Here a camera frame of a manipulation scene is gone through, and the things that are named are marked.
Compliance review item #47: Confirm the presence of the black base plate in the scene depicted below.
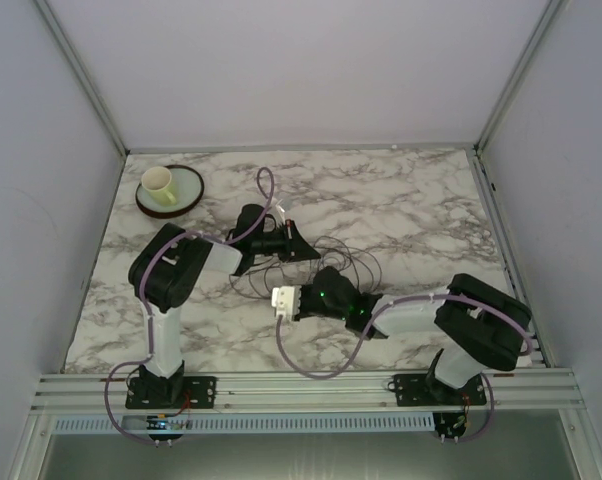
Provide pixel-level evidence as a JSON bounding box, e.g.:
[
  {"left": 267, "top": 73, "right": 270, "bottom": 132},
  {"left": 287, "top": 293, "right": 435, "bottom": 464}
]
[
  {"left": 125, "top": 375, "right": 217, "bottom": 411},
  {"left": 389, "top": 373, "right": 487, "bottom": 407}
]

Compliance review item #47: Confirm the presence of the grey slotted cable duct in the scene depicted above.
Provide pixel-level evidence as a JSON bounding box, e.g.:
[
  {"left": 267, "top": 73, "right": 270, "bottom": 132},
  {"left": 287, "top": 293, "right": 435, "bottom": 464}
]
[{"left": 53, "top": 412, "right": 438, "bottom": 435}]

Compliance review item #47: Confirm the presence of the aluminium frame post right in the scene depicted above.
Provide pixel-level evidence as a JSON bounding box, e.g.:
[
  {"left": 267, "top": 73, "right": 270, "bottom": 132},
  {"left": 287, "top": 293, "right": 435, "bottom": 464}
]
[{"left": 474, "top": 0, "right": 569, "bottom": 156}]

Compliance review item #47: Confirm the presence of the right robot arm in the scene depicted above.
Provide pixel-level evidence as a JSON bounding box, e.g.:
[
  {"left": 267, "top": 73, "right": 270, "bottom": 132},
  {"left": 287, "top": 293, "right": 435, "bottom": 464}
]
[{"left": 294, "top": 267, "right": 532, "bottom": 405}]

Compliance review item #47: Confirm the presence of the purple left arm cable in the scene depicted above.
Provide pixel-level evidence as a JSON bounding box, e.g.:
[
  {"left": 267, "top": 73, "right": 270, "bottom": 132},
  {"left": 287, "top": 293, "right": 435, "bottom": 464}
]
[{"left": 103, "top": 167, "right": 292, "bottom": 447}]

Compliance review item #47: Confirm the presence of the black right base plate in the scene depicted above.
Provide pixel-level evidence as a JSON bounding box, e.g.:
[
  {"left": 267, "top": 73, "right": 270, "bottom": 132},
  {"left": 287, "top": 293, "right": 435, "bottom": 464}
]
[{"left": 389, "top": 373, "right": 487, "bottom": 407}]

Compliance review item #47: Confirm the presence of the aluminium rail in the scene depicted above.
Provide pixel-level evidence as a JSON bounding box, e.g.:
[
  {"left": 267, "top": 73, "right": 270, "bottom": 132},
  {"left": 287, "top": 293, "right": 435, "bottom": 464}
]
[
  {"left": 30, "top": 368, "right": 585, "bottom": 414},
  {"left": 128, "top": 142, "right": 474, "bottom": 155}
]

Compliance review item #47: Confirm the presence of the pale yellow mug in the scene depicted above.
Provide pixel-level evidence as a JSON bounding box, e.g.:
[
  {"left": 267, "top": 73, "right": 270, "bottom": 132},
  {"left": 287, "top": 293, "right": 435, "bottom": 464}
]
[{"left": 141, "top": 166, "right": 177, "bottom": 206}]

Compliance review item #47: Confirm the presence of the grey wire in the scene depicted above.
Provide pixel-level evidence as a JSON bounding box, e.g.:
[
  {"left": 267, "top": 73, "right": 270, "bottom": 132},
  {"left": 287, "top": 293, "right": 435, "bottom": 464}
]
[{"left": 313, "top": 234, "right": 387, "bottom": 296}]

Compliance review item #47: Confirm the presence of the aluminium back rail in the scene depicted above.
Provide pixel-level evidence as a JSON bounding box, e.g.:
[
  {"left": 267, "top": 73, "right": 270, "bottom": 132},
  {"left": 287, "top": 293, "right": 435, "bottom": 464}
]
[{"left": 128, "top": 142, "right": 474, "bottom": 155}]

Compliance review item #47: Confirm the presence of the brown rimmed white plate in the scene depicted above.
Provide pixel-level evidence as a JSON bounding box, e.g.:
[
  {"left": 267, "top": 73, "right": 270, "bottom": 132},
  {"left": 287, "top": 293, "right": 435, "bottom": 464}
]
[{"left": 135, "top": 165, "right": 205, "bottom": 219}]

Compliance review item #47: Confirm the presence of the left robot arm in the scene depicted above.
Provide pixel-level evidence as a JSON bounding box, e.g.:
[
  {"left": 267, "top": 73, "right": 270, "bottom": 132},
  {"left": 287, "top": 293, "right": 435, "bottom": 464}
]
[{"left": 126, "top": 204, "right": 321, "bottom": 409}]

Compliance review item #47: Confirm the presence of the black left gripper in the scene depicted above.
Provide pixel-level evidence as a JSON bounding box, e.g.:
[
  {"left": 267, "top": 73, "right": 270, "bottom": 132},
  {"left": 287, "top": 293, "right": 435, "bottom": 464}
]
[{"left": 252, "top": 219, "right": 322, "bottom": 263}]

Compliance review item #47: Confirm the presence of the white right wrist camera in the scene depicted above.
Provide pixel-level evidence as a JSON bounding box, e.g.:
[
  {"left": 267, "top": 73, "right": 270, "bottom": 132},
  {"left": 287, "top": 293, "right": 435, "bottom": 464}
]
[{"left": 271, "top": 286, "right": 302, "bottom": 321}]

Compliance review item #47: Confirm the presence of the aluminium front rail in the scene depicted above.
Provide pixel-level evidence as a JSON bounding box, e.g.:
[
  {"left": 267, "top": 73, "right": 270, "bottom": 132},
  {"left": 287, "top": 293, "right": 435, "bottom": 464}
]
[{"left": 30, "top": 368, "right": 585, "bottom": 414}]

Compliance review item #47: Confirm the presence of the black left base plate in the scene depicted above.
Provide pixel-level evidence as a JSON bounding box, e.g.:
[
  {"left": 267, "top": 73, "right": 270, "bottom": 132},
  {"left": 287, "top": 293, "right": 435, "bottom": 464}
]
[{"left": 125, "top": 375, "right": 217, "bottom": 411}]

